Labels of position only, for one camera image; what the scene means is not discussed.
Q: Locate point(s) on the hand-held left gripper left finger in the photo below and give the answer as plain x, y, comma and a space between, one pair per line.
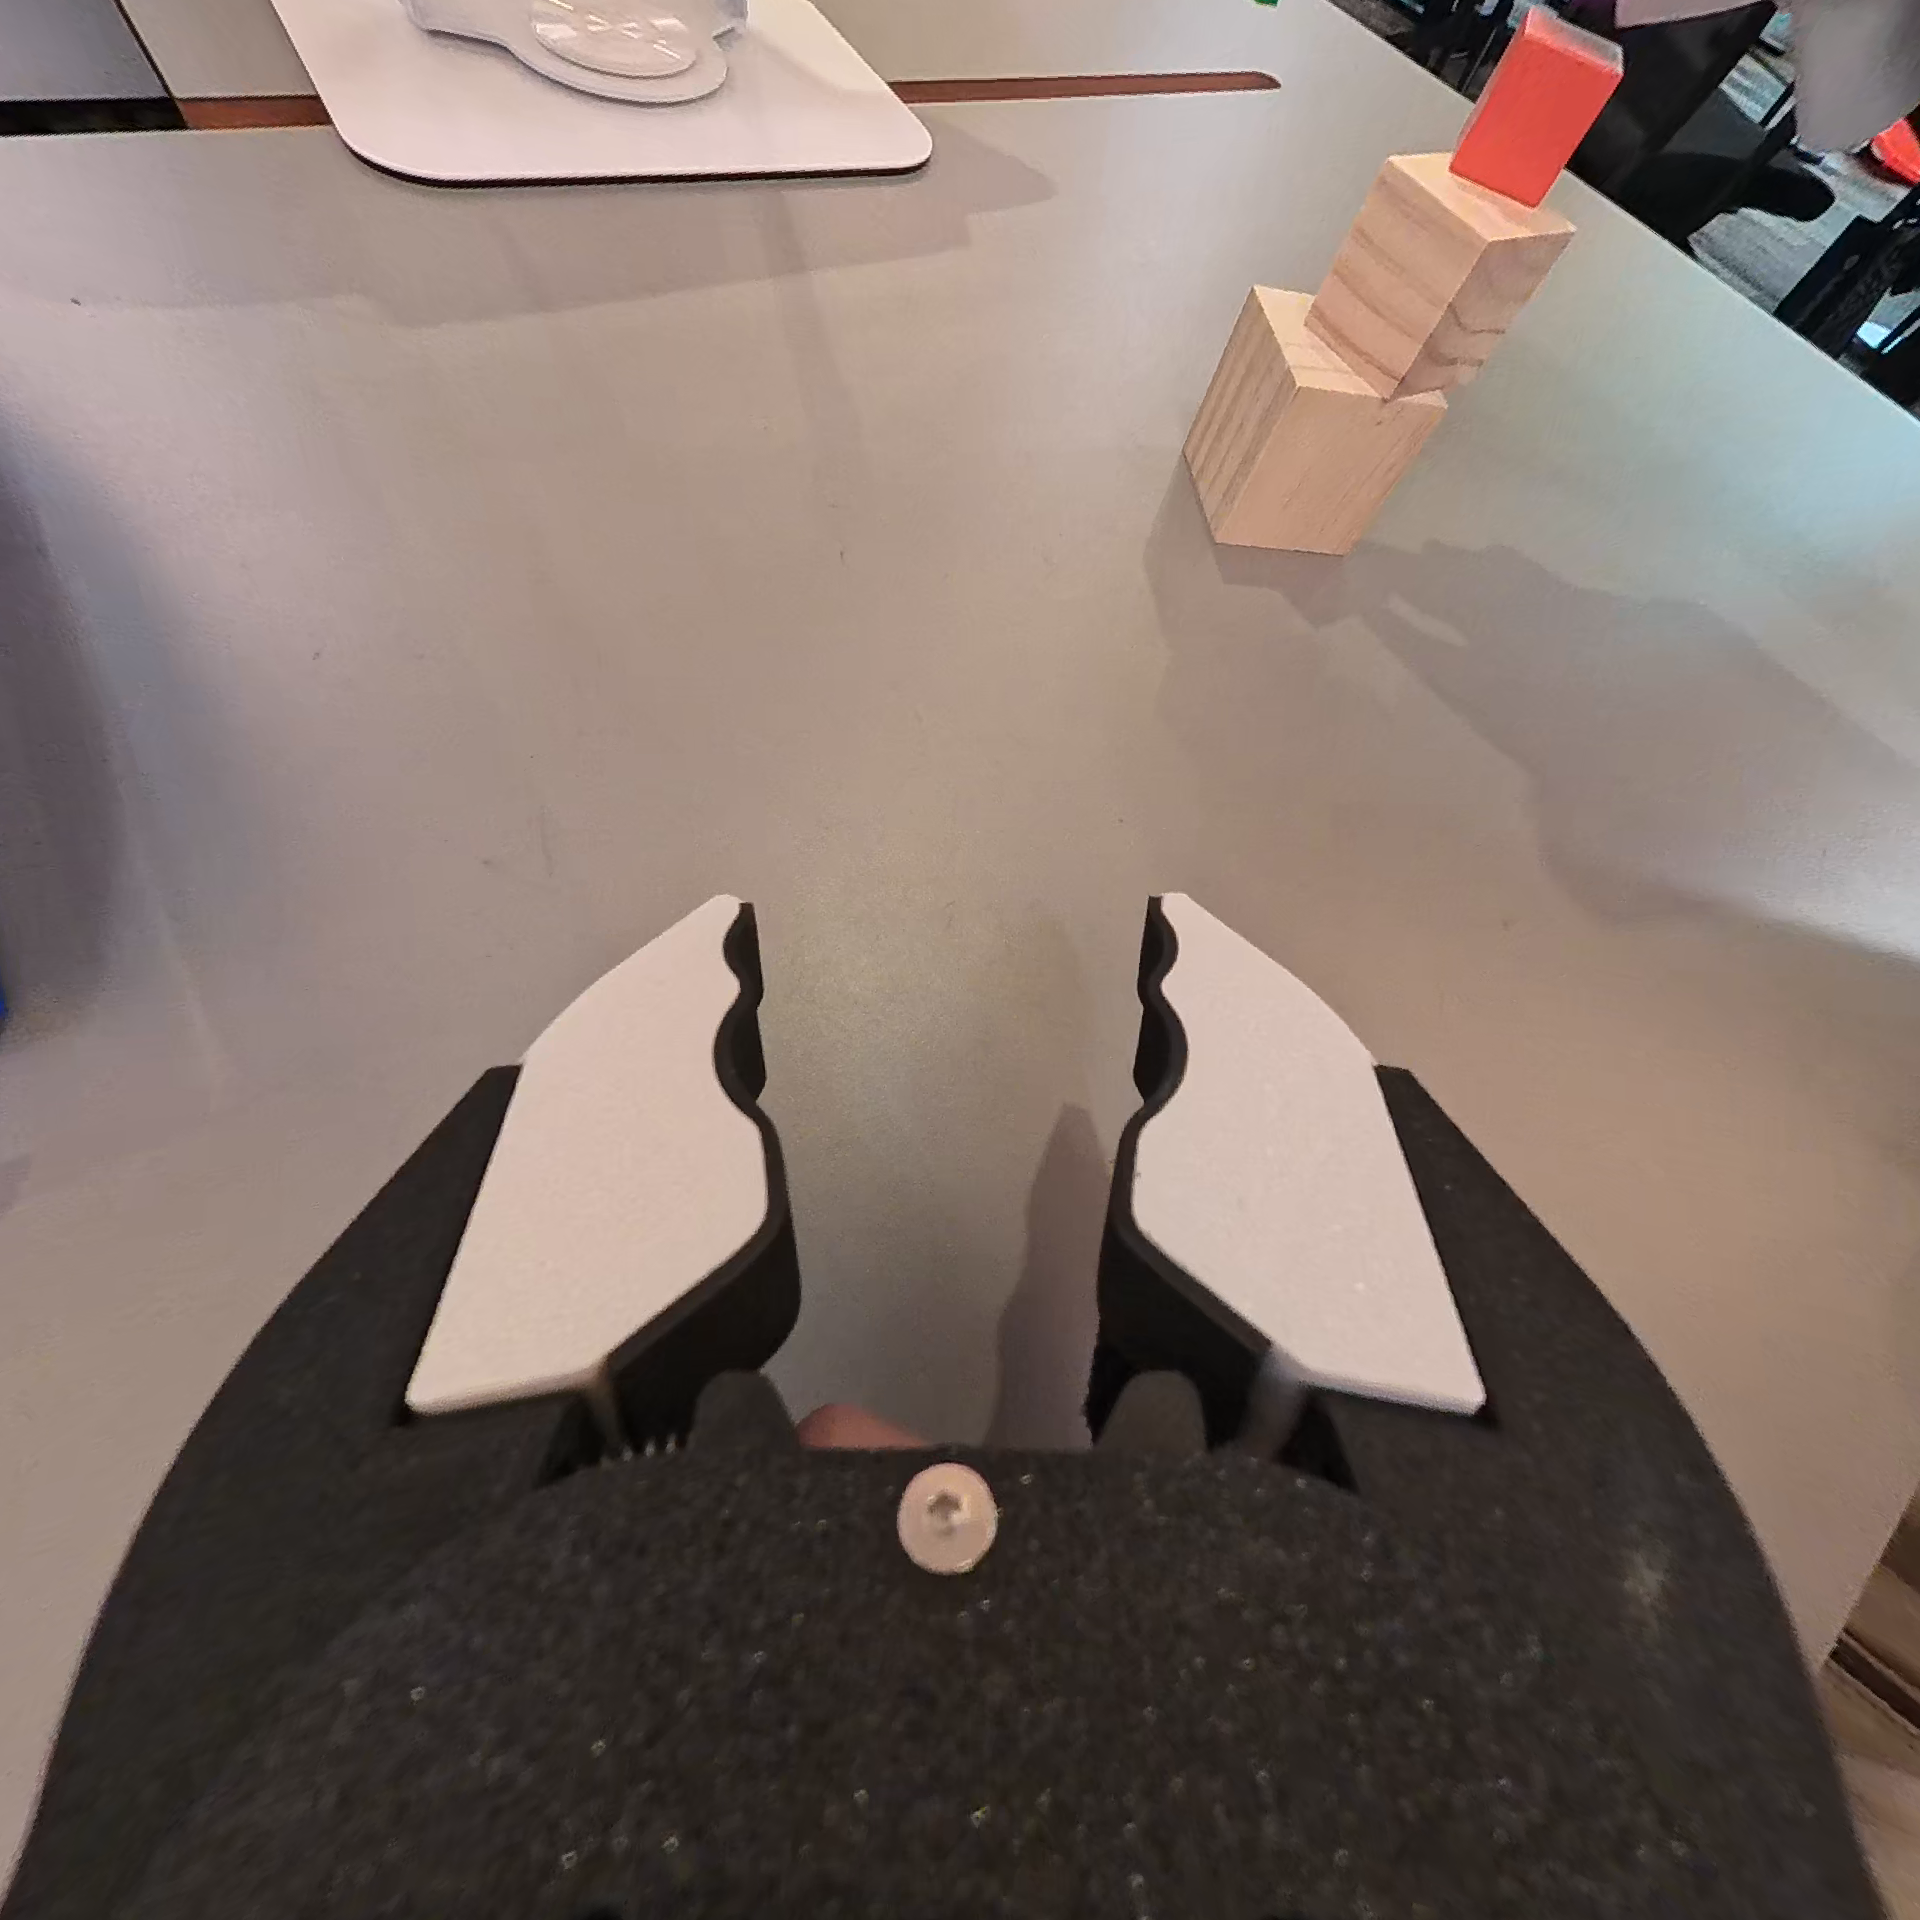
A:
586, 1197

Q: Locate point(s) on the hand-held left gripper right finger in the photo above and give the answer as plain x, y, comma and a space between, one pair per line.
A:
1310, 1197

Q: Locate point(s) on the large wooden cube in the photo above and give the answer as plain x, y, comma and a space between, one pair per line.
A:
1291, 451

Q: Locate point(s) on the medium wooden cube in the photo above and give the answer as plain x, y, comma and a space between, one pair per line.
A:
1441, 273

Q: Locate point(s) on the red wooden cube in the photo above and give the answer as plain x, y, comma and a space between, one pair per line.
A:
1529, 107

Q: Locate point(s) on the white folding stand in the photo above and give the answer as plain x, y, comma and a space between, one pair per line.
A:
810, 118

